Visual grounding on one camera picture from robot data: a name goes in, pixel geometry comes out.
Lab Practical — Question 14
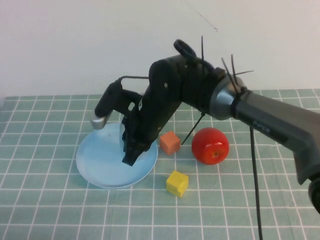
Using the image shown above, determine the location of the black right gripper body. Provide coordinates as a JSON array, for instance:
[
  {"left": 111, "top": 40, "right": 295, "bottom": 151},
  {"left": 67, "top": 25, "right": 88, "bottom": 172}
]
[{"left": 124, "top": 86, "right": 182, "bottom": 151}]

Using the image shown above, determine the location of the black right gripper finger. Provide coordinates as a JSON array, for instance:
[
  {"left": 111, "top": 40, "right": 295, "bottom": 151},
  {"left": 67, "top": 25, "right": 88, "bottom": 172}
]
[
  {"left": 136, "top": 142, "right": 152, "bottom": 158},
  {"left": 121, "top": 117, "right": 142, "bottom": 167}
]

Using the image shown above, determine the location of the light blue round plate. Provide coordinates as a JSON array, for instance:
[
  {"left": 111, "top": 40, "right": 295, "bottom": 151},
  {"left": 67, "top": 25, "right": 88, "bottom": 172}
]
[{"left": 75, "top": 122, "right": 159, "bottom": 190}]

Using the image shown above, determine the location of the orange foam cube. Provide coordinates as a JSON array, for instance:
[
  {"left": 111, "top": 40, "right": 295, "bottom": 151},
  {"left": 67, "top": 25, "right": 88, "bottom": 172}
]
[{"left": 159, "top": 130, "right": 182, "bottom": 156}]

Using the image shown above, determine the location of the yellow foam cube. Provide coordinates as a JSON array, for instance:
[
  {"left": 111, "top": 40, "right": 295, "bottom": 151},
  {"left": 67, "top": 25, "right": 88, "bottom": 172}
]
[{"left": 165, "top": 170, "right": 190, "bottom": 199}]

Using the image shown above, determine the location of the red apple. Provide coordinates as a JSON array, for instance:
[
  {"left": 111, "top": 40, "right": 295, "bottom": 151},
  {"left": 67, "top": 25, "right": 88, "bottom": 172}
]
[{"left": 191, "top": 127, "right": 230, "bottom": 166}]

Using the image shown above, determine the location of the green checked tablecloth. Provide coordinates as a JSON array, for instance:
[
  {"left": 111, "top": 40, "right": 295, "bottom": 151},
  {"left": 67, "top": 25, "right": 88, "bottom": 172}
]
[{"left": 0, "top": 89, "right": 320, "bottom": 240}]

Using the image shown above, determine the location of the thin black camera cable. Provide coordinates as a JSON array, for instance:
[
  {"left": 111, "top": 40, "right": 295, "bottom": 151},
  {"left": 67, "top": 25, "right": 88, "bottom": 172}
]
[{"left": 115, "top": 75, "right": 150, "bottom": 85}]

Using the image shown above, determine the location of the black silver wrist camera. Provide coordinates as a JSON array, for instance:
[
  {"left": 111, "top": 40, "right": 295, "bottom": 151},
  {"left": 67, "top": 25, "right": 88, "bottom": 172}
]
[{"left": 90, "top": 81, "right": 141, "bottom": 131}]

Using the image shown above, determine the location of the black looped cable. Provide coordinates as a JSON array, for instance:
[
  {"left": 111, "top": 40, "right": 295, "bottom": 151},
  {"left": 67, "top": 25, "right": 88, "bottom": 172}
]
[{"left": 173, "top": 38, "right": 213, "bottom": 73}]

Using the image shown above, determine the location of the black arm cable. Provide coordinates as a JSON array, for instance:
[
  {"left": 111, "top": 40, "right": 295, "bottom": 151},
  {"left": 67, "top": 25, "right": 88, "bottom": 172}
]
[{"left": 249, "top": 124, "right": 265, "bottom": 240}]

